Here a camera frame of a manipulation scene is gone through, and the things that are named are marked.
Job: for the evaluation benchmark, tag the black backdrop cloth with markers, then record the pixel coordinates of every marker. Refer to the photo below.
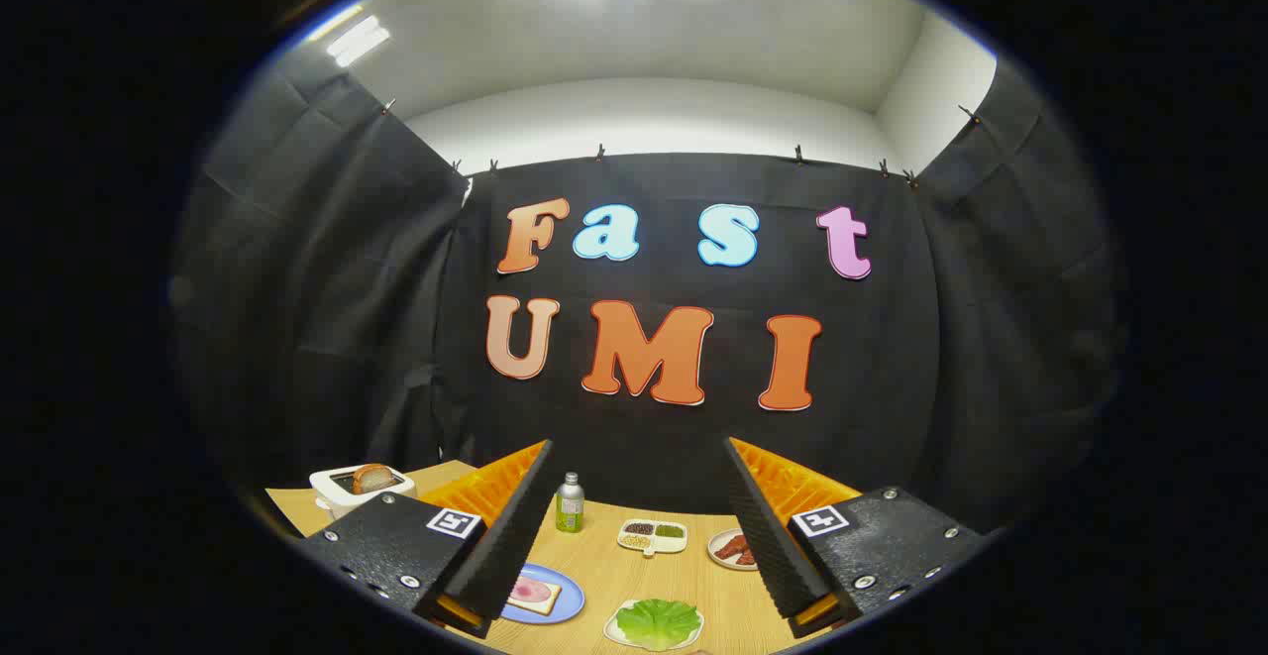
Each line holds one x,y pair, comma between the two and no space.
396,338

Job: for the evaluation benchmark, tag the blue plate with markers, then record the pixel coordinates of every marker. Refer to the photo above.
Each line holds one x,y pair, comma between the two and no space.
570,600

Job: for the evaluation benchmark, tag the white divided dish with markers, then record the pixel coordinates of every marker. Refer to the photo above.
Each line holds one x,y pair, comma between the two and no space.
666,544

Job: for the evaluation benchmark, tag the brown meat slice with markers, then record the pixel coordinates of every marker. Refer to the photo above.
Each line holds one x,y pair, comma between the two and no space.
746,558
729,545

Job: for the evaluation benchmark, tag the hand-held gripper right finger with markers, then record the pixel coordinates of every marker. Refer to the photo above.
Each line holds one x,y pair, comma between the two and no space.
768,536

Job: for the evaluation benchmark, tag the green label metal bottle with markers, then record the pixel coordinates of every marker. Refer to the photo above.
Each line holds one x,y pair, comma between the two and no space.
569,511

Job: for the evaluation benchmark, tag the browned toast slice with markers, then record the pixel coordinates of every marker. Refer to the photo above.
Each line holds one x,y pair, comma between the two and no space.
372,479

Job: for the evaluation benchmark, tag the white oval meat plate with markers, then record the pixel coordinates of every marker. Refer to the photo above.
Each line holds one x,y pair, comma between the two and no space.
715,556

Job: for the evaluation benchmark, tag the white bread slice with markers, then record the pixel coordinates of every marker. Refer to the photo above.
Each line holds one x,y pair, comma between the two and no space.
550,605

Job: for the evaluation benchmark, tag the white toaster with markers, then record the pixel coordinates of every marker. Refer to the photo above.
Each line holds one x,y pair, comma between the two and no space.
342,498

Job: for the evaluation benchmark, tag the ceiling light panel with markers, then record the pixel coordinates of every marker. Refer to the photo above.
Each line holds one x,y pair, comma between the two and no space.
359,41

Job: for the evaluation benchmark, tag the pink ham slice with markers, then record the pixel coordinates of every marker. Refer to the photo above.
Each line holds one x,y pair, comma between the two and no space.
530,592

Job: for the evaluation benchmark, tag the yellow soybean pile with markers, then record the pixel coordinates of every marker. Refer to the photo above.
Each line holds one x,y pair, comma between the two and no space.
635,541

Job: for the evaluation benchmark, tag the white square plate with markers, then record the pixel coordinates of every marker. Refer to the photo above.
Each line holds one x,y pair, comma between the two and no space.
609,630

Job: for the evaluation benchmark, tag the green lettuce leaf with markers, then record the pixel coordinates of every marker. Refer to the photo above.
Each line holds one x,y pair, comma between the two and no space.
656,623

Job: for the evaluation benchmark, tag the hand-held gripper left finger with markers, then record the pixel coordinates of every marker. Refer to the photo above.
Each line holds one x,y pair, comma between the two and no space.
510,536

